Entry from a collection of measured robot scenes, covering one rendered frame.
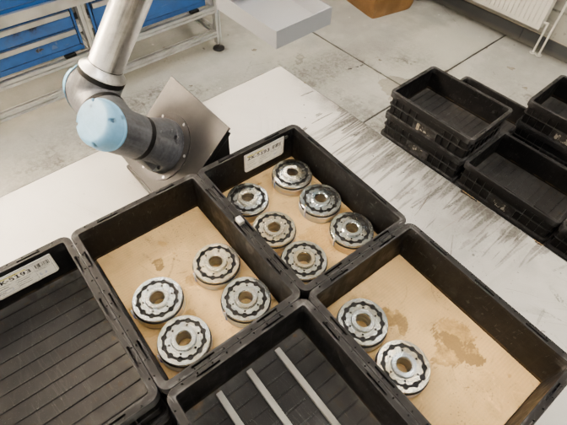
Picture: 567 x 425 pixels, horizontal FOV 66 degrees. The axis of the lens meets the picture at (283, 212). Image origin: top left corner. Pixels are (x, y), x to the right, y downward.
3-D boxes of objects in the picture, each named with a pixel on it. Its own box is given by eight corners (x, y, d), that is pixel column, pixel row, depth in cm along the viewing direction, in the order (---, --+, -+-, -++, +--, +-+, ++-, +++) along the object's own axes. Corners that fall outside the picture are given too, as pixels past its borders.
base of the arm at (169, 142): (137, 156, 125) (107, 147, 117) (162, 110, 122) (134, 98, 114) (165, 183, 118) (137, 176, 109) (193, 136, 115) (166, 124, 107)
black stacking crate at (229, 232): (87, 264, 99) (69, 235, 90) (200, 204, 111) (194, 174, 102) (174, 412, 80) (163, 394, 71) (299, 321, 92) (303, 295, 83)
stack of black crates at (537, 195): (436, 215, 197) (463, 162, 171) (473, 184, 210) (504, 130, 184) (515, 274, 180) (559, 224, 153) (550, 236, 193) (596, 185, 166)
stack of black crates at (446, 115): (369, 167, 215) (390, 90, 180) (407, 141, 228) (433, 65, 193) (434, 216, 197) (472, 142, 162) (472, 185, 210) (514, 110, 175)
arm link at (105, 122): (132, 169, 111) (86, 156, 99) (111, 137, 116) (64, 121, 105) (159, 132, 107) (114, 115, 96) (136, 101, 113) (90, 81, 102)
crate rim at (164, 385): (72, 239, 91) (67, 233, 89) (196, 178, 103) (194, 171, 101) (164, 399, 72) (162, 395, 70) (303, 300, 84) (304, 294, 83)
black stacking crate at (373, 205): (201, 204, 111) (196, 173, 102) (292, 156, 123) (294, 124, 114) (300, 320, 92) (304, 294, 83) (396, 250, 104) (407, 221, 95)
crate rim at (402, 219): (196, 178, 103) (195, 171, 101) (294, 129, 115) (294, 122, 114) (303, 300, 84) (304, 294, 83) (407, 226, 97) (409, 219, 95)
